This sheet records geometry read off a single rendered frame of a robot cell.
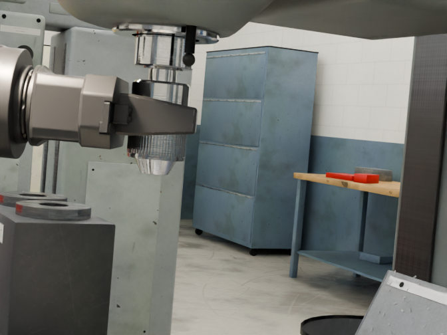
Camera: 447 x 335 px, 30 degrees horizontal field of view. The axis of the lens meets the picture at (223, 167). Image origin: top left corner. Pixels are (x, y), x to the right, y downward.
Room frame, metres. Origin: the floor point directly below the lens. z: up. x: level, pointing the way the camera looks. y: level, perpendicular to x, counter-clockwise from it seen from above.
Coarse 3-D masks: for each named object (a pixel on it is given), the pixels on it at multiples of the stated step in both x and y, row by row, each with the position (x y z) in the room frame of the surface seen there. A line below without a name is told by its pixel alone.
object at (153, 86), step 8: (136, 80) 0.66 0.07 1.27; (144, 80) 0.65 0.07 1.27; (152, 80) 0.65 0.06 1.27; (136, 88) 0.66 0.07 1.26; (144, 88) 0.65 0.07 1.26; (152, 88) 0.65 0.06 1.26; (160, 88) 0.65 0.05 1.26; (168, 88) 0.65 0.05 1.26; (176, 88) 0.65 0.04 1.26; (184, 88) 0.66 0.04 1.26
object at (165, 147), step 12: (156, 96) 0.65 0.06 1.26; (168, 96) 0.65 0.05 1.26; (180, 96) 0.65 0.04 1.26; (132, 144) 0.65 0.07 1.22; (144, 144) 0.65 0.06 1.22; (156, 144) 0.65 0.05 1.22; (168, 144) 0.65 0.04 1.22; (180, 144) 0.66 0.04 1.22; (132, 156) 0.65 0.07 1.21; (144, 156) 0.65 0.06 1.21; (156, 156) 0.65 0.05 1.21; (168, 156) 0.65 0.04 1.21; (180, 156) 0.66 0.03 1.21
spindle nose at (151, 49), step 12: (144, 36) 0.65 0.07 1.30; (156, 36) 0.65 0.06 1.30; (168, 36) 0.65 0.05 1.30; (144, 48) 0.65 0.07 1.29; (156, 48) 0.65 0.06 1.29; (168, 48) 0.65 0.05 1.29; (180, 48) 0.65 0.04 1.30; (144, 60) 0.65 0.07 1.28; (156, 60) 0.65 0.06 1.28; (168, 60) 0.65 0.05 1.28; (180, 60) 0.65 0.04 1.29
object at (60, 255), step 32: (0, 192) 1.09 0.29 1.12; (32, 192) 1.13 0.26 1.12; (0, 224) 0.98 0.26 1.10; (32, 224) 0.93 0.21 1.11; (64, 224) 0.95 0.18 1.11; (96, 224) 0.97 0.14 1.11; (0, 256) 0.97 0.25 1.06; (32, 256) 0.93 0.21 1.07; (64, 256) 0.95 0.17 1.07; (96, 256) 0.97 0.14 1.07; (0, 288) 0.96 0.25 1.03; (32, 288) 0.93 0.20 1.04; (64, 288) 0.95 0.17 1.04; (96, 288) 0.97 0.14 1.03; (0, 320) 0.95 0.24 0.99; (32, 320) 0.93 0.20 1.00; (64, 320) 0.95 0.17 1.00; (96, 320) 0.97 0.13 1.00
